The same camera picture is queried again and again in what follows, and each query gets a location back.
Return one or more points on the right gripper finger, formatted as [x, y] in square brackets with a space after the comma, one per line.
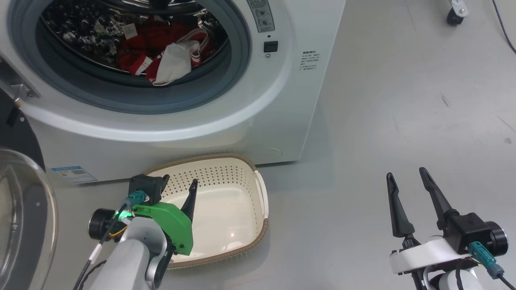
[439, 205]
[400, 219]

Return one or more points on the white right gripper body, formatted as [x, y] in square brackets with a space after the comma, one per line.
[427, 255]

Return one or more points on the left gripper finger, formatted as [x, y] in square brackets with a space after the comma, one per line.
[164, 183]
[191, 201]

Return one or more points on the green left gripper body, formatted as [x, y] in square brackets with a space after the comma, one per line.
[177, 225]

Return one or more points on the white and red garment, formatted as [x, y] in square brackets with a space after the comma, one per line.
[175, 60]

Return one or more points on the red cloth garment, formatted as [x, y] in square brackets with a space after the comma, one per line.
[157, 36]

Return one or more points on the washing machine glass door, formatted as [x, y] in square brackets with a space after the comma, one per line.
[24, 241]

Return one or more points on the cream perforated laundry basket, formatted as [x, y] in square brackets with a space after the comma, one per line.
[225, 209]

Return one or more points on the white front-load washing machine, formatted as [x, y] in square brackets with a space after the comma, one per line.
[262, 121]

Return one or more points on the blue energy label sticker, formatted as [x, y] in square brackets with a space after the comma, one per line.
[74, 174]

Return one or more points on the grey instruction sticker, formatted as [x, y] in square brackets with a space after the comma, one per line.
[261, 16]

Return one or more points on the metal panel leg with caster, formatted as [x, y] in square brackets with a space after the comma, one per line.
[457, 12]

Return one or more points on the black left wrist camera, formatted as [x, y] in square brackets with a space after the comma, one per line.
[144, 186]

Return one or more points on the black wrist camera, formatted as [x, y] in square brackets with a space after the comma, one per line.
[144, 186]
[467, 231]

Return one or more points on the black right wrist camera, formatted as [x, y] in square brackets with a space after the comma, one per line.
[467, 231]

